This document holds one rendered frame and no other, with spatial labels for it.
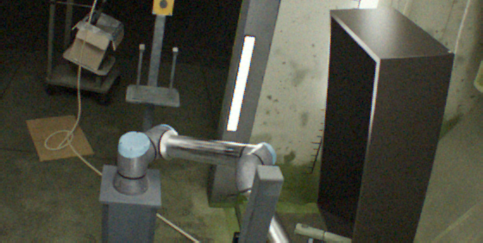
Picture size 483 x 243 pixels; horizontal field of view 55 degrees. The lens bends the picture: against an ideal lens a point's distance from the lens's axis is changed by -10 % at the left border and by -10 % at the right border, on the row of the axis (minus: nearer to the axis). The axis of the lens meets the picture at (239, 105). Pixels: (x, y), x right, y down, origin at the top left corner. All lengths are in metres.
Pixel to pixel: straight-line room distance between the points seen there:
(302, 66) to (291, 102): 0.25
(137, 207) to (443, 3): 2.24
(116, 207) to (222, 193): 1.16
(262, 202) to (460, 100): 2.84
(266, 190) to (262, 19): 1.99
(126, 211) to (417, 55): 1.54
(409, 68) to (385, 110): 0.20
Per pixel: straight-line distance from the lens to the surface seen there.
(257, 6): 2.91
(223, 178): 3.42
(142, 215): 2.54
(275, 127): 3.26
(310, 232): 2.64
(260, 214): 1.07
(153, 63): 3.19
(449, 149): 3.74
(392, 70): 1.99
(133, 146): 2.41
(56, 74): 4.80
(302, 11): 2.98
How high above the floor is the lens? 2.20
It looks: 26 degrees down
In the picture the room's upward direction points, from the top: 12 degrees clockwise
